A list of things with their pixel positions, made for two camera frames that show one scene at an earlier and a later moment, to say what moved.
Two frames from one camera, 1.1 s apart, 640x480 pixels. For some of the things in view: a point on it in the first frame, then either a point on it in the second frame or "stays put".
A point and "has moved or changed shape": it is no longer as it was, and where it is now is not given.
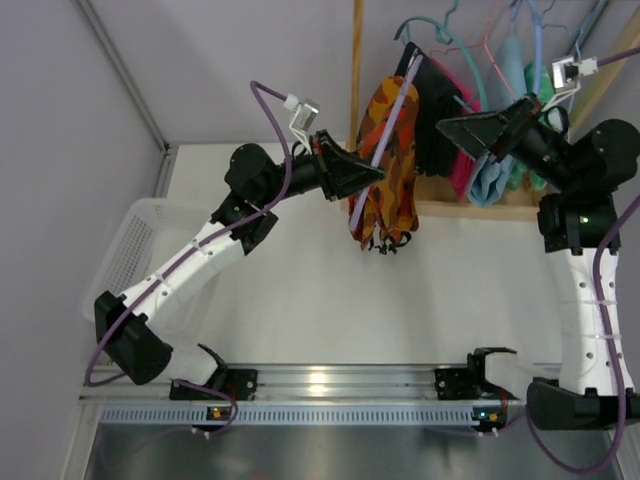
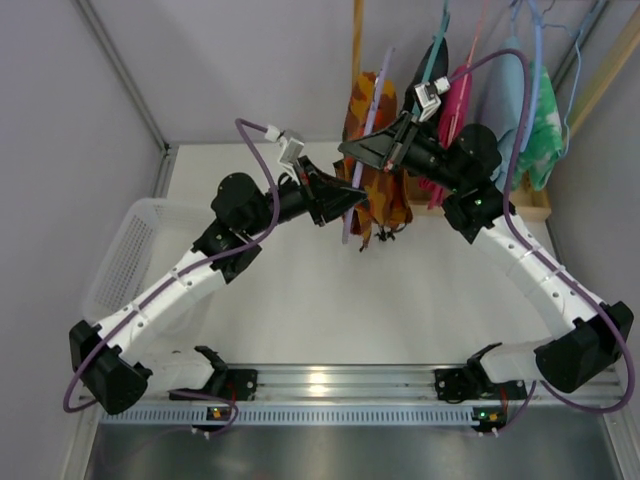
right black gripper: (516, 125) -> (403, 144)
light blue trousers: (508, 84) stays put
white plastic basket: (145, 227) stays put
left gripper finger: (350, 163) -> (333, 188)
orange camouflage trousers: (391, 208) has moved or changed shape
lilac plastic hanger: (416, 59) -> (368, 127)
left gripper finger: (355, 177) -> (338, 203)
